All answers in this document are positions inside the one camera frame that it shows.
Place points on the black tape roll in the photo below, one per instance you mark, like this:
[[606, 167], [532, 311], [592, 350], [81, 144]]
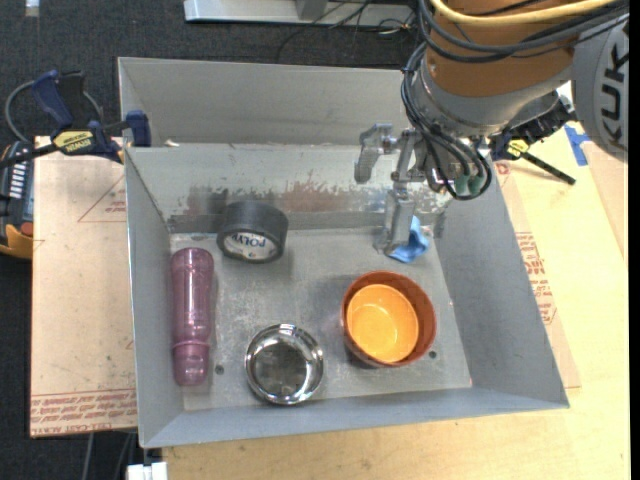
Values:
[[260, 220]]

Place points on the brown cardboard board red print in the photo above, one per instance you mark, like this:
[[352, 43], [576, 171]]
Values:
[[75, 278]]

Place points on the blue cloth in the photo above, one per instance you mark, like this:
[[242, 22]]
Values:
[[419, 245]]

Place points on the red-brown bowl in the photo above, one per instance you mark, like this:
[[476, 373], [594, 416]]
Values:
[[425, 304]]

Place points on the orange bowl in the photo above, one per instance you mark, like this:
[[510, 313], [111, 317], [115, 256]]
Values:
[[382, 324]]

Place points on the clear glass bowl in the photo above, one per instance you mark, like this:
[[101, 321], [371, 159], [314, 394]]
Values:
[[284, 365]]

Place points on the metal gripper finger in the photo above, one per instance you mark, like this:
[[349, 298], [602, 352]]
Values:
[[376, 138], [400, 218]]

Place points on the grey metal bin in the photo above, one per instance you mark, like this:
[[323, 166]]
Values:
[[310, 298]]

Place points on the pink clear plastic bottle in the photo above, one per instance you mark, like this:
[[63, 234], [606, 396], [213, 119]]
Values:
[[191, 298]]

